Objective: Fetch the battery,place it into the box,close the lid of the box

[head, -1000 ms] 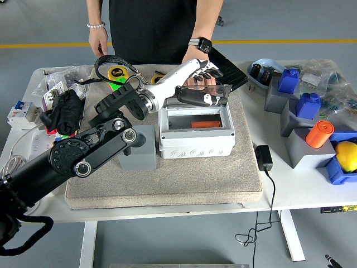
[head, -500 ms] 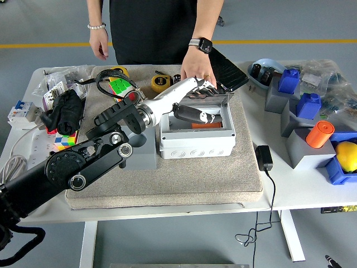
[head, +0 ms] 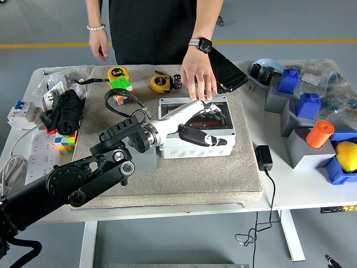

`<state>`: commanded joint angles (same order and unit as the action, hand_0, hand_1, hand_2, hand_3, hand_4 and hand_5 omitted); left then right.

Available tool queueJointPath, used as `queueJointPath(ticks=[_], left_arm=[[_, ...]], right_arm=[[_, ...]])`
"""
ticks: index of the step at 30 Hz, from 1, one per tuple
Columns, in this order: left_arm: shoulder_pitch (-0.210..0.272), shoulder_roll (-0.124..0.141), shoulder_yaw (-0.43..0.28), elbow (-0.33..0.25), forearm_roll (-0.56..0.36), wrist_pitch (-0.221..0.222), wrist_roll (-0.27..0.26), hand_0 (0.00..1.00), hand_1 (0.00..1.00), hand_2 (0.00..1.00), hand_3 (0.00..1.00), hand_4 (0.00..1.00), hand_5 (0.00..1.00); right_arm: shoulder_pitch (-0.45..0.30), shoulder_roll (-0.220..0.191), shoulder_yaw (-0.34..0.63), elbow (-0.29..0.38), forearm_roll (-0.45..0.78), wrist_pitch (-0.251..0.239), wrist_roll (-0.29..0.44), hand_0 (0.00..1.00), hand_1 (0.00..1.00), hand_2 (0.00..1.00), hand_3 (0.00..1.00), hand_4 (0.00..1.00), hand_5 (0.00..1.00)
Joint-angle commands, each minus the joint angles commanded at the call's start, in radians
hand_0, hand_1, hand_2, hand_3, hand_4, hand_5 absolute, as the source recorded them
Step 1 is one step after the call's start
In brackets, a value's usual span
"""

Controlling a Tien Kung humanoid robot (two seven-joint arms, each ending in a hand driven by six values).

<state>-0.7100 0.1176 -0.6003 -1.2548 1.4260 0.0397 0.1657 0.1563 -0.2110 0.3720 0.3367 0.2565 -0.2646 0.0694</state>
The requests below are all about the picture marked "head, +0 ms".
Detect blue plastic bin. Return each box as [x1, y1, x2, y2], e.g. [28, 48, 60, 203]
[324, 131, 357, 185]

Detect clear bags of parts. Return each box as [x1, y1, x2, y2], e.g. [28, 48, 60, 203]
[284, 58, 357, 132]

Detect light blue bowl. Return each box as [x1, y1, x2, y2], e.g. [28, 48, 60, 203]
[247, 58, 287, 92]

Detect blue bottle-shaped block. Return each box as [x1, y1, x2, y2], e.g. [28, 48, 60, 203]
[277, 69, 301, 94]
[296, 93, 322, 119]

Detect black smart watch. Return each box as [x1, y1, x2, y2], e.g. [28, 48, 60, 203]
[189, 37, 214, 54]

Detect black tape measure strap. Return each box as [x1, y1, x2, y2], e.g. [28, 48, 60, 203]
[74, 78, 110, 85]

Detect white purple relay module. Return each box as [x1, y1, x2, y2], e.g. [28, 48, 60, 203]
[41, 80, 67, 111]

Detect black cloth bundle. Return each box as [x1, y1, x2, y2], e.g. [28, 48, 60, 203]
[40, 89, 86, 135]

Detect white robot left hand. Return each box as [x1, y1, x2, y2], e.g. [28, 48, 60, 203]
[150, 99, 229, 147]

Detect person's right hand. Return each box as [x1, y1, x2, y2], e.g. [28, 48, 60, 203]
[89, 27, 109, 61]

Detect yellow lemon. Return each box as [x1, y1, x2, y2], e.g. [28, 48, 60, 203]
[334, 141, 357, 173]

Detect white cable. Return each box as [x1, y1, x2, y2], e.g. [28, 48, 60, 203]
[0, 124, 45, 196]

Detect black table control panel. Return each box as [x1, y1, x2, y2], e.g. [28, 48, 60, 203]
[320, 205, 357, 214]

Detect colourful puzzle cube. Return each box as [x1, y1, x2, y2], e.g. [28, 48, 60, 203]
[108, 78, 134, 106]
[54, 131, 78, 154]

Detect blue white circuit breaker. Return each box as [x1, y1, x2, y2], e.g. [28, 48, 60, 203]
[7, 100, 42, 131]

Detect yellow tape measure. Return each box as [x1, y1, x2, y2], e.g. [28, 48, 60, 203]
[151, 74, 171, 93]
[108, 66, 131, 83]

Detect white power strip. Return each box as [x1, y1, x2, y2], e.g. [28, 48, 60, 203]
[25, 131, 75, 185]

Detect white table leg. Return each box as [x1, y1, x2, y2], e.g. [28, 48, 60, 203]
[277, 209, 305, 262]
[79, 222, 98, 268]

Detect clear plastic bag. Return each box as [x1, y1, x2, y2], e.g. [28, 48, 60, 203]
[32, 64, 95, 112]

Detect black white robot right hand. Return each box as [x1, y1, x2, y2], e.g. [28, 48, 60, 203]
[325, 253, 340, 268]

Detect grey junction box with lid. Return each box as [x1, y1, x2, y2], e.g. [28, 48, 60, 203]
[158, 96, 236, 160]

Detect black adapter cord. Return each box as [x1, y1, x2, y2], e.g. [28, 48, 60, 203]
[235, 169, 277, 268]

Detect person's torso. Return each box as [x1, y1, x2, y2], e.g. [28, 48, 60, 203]
[108, 0, 225, 65]

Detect black power adapter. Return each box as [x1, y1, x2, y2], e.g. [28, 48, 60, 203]
[255, 145, 274, 171]

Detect person's left hand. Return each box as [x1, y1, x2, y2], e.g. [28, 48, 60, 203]
[180, 47, 218, 101]

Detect grey-brown mat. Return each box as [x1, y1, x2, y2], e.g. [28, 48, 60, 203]
[69, 64, 264, 210]

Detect grey holder block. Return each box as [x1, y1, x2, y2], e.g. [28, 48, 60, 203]
[280, 99, 321, 137]
[264, 76, 302, 114]
[284, 127, 337, 169]
[127, 136, 157, 170]

